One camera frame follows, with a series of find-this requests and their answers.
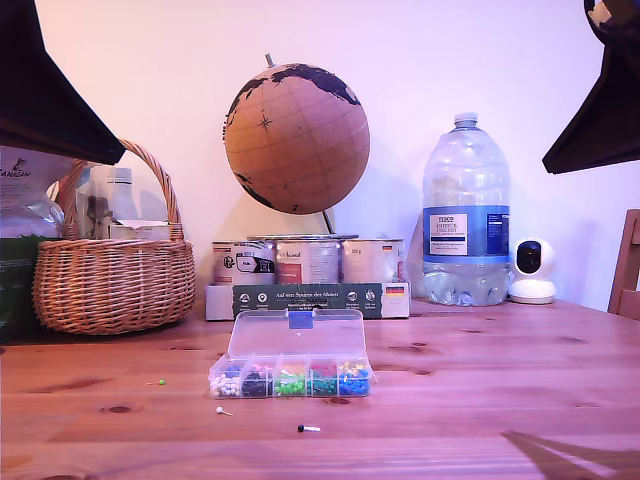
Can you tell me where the white paper packet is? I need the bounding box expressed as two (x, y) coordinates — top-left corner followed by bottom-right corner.
(108, 218), (174, 242)

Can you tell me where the white plastic bottle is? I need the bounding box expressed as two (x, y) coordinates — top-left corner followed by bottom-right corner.
(103, 167), (136, 224)

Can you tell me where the wicker basket with handle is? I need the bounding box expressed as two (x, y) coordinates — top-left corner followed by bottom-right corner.
(32, 138), (197, 336)

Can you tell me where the wooden chair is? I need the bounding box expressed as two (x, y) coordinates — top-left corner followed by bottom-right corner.
(607, 208), (640, 321)

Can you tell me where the white green pet food bag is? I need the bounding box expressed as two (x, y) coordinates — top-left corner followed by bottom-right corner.
(0, 144), (76, 346)

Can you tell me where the small white round camera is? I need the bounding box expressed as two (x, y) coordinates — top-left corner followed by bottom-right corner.
(507, 237), (558, 305)

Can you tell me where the black pin heap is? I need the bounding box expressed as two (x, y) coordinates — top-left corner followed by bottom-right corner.
(241, 374), (274, 400)

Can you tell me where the white pin heap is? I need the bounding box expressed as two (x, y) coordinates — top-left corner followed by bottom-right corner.
(210, 375), (243, 400)

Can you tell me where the cork globe on stand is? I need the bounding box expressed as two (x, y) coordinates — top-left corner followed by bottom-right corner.
(222, 52), (372, 242)

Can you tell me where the clear plastic pin box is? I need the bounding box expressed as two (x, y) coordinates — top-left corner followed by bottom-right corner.
(208, 308), (377, 400)

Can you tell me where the large clear water bottle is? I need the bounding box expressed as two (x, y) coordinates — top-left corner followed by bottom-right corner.
(421, 112), (512, 307)

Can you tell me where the tin can white label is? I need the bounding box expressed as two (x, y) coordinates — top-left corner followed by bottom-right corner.
(339, 237), (405, 284)

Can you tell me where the green pin heap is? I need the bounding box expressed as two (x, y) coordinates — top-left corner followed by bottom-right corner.
(273, 375), (308, 399)

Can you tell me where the tin can red label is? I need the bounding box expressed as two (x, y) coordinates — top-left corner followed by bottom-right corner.
(274, 238), (342, 285)

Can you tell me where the green cardboard can tray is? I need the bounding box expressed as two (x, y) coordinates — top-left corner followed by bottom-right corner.
(204, 280), (412, 321)

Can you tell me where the teal pin heap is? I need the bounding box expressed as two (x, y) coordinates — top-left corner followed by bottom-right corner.
(310, 377), (340, 398)

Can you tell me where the clear foil pouch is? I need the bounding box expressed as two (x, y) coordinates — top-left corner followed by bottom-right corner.
(74, 159), (117, 240)

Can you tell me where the tin can black label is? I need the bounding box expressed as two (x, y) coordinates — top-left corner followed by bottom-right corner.
(212, 239), (277, 286)

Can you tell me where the light blue pin heap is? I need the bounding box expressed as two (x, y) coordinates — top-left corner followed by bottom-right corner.
(338, 375), (372, 398)

